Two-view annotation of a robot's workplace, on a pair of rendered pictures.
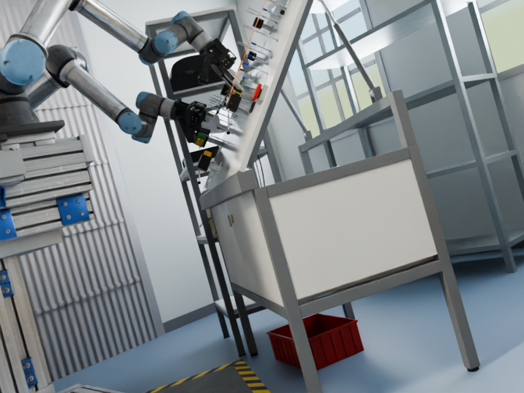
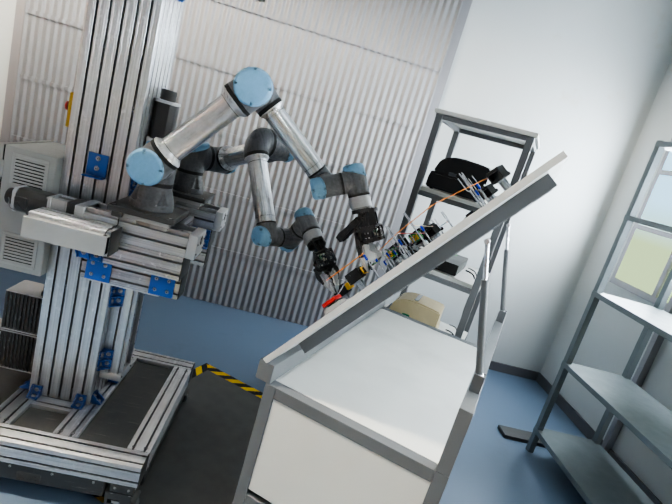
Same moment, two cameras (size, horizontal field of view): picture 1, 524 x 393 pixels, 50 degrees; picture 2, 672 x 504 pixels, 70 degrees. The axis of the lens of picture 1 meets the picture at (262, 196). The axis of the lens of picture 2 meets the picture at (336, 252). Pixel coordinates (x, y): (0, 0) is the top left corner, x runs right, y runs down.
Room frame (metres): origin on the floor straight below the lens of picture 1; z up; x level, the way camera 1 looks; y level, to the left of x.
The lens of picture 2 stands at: (0.70, -0.82, 1.58)
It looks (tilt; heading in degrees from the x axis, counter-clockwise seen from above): 13 degrees down; 33
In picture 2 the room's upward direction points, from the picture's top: 16 degrees clockwise
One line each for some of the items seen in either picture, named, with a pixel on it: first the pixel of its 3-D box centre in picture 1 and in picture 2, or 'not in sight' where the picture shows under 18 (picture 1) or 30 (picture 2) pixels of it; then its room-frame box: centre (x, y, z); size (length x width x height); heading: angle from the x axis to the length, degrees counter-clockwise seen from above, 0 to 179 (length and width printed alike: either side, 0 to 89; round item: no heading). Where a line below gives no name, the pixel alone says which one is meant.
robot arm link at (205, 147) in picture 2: not in sight; (195, 154); (2.11, 1.00, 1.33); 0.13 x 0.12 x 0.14; 173
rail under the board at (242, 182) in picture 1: (221, 194); (338, 325); (2.36, 0.16, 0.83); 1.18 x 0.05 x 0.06; 13
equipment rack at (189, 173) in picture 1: (228, 182); (436, 286); (3.31, 0.17, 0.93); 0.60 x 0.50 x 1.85; 13
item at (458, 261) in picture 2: (212, 156); (434, 257); (3.24, 0.22, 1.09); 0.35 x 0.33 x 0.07; 13
